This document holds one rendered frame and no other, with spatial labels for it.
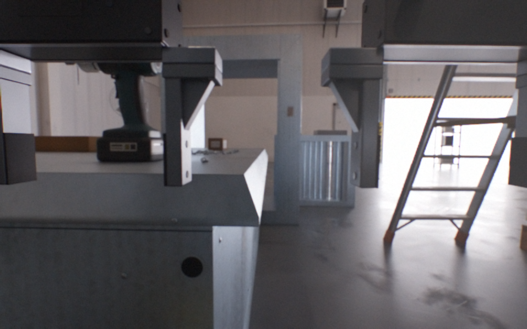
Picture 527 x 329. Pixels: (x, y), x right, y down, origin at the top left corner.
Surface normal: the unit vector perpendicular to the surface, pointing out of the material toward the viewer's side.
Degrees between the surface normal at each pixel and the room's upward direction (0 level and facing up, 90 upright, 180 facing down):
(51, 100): 90
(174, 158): 90
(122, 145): 90
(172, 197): 67
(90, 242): 90
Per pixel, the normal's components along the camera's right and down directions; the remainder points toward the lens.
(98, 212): -0.02, -0.31
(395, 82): -0.08, 0.08
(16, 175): 1.00, 0.01
